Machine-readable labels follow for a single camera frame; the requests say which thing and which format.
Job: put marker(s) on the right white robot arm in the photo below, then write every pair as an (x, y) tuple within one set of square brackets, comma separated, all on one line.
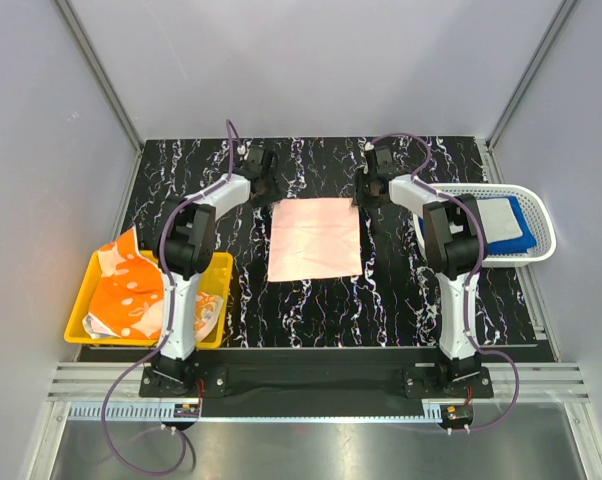
[(454, 245)]

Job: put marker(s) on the cream terry towel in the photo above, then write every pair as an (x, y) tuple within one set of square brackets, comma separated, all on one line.
[(499, 220)]

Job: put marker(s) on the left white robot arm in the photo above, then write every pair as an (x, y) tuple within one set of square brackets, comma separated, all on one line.
[(185, 246)]

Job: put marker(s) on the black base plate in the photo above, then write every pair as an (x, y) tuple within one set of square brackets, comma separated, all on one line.
[(362, 383)]

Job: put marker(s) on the orange towel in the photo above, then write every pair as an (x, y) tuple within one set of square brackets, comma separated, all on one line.
[(128, 300)]

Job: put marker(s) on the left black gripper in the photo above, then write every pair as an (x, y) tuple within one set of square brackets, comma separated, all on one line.
[(274, 191)]

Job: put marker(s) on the white perforated basket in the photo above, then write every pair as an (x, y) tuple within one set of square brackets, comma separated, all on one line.
[(533, 211)]

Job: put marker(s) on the blue towel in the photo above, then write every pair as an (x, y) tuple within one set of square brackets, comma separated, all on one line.
[(519, 246)]

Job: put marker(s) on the pink white towel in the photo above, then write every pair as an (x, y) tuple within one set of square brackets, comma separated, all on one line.
[(314, 239)]

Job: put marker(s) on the white slotted cable duct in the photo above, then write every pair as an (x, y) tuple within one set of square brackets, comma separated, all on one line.
[(134, 411)]

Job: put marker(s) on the yellow plastic bin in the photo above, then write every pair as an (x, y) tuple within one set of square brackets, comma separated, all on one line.
[(216, 280)]

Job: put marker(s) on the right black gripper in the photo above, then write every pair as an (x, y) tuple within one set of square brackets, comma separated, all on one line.
[(361, 176)]

